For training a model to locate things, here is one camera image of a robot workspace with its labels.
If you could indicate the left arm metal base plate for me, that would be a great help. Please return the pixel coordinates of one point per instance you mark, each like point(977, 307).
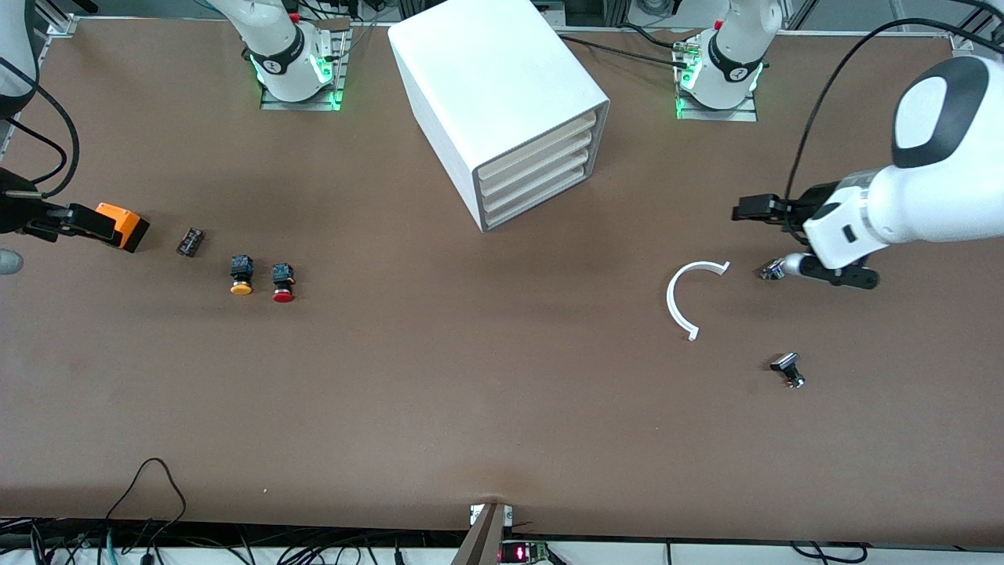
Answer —
point(745, 115)

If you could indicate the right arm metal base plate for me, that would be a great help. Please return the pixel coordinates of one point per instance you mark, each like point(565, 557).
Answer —
point(271, 104)

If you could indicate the white drawer cabinet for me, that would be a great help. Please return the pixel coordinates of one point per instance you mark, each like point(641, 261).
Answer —
point(486, 71)

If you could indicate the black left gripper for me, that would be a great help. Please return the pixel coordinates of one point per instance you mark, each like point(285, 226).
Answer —
point(816, 199)

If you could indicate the small silver metal switch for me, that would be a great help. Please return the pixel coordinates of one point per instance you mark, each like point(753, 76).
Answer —
point(770, 271)

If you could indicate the red display electronic module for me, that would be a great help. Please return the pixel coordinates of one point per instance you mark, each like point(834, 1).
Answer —
point(522, 552)

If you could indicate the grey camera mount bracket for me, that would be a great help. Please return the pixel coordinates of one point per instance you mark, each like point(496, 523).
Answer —
point(482, 541)

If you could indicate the white curved plastic arc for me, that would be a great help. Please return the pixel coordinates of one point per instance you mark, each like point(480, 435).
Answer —
point(669, 300)

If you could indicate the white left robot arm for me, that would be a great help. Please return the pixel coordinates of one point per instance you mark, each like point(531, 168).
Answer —
point(941, 204)

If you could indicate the orange button enclosure box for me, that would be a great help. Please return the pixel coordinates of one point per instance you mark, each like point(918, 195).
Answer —
point(129, 227)

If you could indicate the red mushroom push button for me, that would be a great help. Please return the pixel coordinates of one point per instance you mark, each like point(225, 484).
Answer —
point(283, 284)

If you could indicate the small black connector block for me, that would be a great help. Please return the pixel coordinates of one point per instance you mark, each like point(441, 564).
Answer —
point(190, 242)

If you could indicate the yellow mushroom push button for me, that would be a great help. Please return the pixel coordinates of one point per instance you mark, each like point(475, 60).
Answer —
point(241, 276)

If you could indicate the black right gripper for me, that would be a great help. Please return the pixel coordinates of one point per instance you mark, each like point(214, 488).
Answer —
point(17, 213)

